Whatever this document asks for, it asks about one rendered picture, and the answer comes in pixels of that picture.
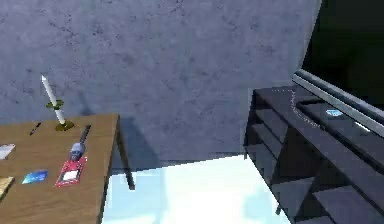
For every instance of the red book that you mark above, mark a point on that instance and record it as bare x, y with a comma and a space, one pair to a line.
71, 172

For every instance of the dark grey shelf unit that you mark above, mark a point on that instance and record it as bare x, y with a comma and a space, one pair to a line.
320, 160

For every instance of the white candle on green base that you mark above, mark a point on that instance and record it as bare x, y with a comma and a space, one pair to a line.
53, 99

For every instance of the small blue object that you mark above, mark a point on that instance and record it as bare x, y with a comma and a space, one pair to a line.
334, 112

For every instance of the black pen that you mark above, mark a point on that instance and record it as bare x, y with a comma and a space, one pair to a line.
35, 128

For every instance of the brown wooden table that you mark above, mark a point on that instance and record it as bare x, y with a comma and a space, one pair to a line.
50, 196

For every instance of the black television set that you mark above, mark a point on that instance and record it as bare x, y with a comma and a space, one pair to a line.
346, 50

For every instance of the blue card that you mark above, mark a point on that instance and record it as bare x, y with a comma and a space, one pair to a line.
35, 176

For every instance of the white paper sheet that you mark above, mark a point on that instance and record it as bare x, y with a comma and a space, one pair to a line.
5, 150

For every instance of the tan wooden box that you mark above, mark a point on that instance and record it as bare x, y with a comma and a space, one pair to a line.
4, 186

